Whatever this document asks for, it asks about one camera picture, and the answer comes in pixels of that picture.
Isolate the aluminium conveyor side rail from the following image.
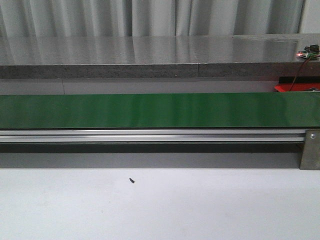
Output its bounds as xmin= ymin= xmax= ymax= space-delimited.
xmin=0 ymin=128 xmax=306 ymax=143

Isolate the grey stone counter slab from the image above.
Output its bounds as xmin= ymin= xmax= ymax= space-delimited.
xmin=0 ymin=33 xmax=320 ymax=79

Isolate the red plastic tray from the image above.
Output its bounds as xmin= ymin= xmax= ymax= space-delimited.
xmin=274 ymin=83 xmax=320 ymax=93

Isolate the grey pleated curtain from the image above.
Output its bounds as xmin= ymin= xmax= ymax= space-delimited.
xmin=0 ymin=0 xmax=306 ymax=37

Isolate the red and black wire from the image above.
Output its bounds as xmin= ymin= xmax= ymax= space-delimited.
xmin=289 ymin=55 xmax=312 ymax=93

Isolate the green conveyor belt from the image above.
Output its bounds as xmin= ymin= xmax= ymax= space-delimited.
xmin=0 ymin=92 xmax=320 ymax=129

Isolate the small green circuit board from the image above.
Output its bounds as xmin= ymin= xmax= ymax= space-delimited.
xmin=296 ymin=44 xmax=320 ymax=59

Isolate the steel conveyor support bracket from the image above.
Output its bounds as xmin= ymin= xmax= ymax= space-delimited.
xmin=299 ymin=129 xmax=320 ymax=170

